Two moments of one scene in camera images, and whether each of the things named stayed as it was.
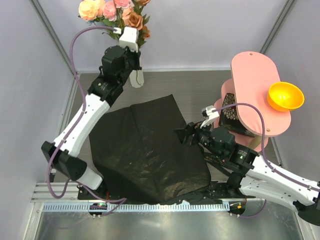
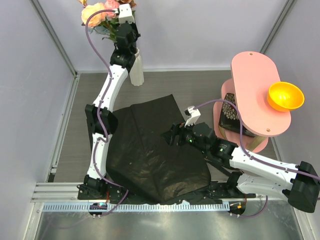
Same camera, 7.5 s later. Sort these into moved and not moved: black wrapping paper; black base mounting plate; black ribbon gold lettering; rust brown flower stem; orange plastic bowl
Moved: rust brown flower stem
Not moved: black ribbon gold lettering; black base mounting plate; orange plastic bowl; black wrapping paper
